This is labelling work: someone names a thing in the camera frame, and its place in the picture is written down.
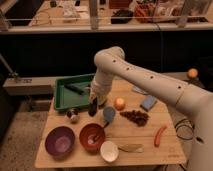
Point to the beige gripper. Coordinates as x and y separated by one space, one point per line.
101 97

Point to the dark brown eraser block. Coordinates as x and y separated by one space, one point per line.
92 110

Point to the brown raisin pile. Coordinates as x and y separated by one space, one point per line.
137 117

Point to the purple bowl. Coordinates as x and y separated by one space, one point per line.
60 141

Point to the orange toy carrot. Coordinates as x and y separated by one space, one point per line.
158 135

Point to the black bag on shelf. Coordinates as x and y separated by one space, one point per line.
121 16

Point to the red bowl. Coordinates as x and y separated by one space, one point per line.
92 137

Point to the black marker pen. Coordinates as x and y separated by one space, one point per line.
74 89

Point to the red object on shelf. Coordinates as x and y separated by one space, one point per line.
144 12

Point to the blue spoon scoop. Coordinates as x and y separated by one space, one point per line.
109 114

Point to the orange ball on ledge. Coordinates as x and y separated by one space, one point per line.
192 73

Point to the orange ball fruit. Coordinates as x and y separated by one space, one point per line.
119 103

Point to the green plastic tray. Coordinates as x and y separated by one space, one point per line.
65 99

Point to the beige leaf shaped object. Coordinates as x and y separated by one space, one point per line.
132 148

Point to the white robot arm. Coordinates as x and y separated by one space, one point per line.
192 101

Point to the light blue cloth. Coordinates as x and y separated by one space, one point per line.
138 90

